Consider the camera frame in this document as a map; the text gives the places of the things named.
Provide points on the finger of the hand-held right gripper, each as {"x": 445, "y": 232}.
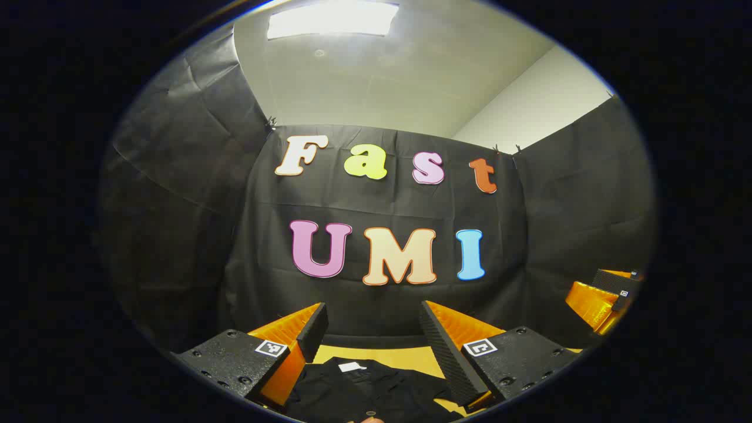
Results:
{"x": 587, "y": 302}
{"x": 614, "y": 282}

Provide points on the ceiling light panel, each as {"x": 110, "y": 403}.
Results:
{"x": 332, "y": 19}

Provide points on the black backdrop cloth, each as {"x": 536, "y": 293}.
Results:
{"x": 352, "y": 205}

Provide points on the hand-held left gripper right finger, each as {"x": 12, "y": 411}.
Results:
{"x": 446, "y": 352}

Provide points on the black shirt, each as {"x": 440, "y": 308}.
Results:
{"x": 352, "y": 393}

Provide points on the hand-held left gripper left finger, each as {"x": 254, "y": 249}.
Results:
{"x": 314, "y": 332}

